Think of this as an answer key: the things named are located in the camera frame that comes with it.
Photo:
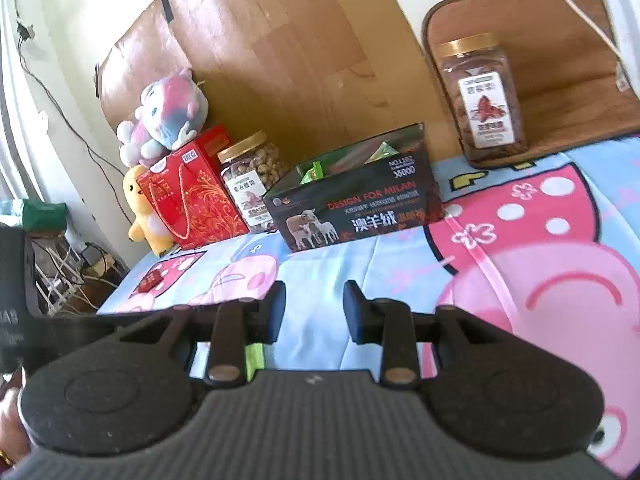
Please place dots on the red label jar, gold lid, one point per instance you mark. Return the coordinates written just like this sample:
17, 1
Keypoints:
480, 110

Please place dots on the person's left hand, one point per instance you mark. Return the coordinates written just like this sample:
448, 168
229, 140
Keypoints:
10, 425

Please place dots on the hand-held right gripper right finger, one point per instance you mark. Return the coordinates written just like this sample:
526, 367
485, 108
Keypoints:
354, 310

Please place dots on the small red packet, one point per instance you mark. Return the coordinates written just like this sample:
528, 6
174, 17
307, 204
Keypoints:
151, 281

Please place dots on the green snack packet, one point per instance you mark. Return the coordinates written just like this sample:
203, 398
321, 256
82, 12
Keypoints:
254, 357
310, 172

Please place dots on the printed blanket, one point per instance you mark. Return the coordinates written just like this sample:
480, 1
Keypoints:
550, 260

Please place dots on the nut jar with gold lid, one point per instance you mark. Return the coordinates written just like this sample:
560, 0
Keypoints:
250, 175

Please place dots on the red gift bag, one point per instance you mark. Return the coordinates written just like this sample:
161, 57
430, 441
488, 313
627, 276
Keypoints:
200, 195

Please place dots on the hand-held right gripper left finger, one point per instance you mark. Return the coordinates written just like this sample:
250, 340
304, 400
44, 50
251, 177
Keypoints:
276, 310

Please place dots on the brown seat cushion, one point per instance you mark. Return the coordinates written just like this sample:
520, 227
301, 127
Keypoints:
560, 85

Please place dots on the pink and blue plush toy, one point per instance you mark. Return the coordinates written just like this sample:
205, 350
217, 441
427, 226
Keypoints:
165, 110

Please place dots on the black cardboard box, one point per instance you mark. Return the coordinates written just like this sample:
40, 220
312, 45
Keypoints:
350, 210

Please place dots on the black power adapter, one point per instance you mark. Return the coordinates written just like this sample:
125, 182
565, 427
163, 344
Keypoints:
92, 254

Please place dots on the yellow plush duck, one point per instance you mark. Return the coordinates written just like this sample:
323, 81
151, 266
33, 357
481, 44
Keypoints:
140, 195

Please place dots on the green cloth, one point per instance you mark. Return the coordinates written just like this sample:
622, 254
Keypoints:
45, 216

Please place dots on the wooden board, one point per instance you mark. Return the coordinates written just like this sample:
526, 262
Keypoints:
300, 60

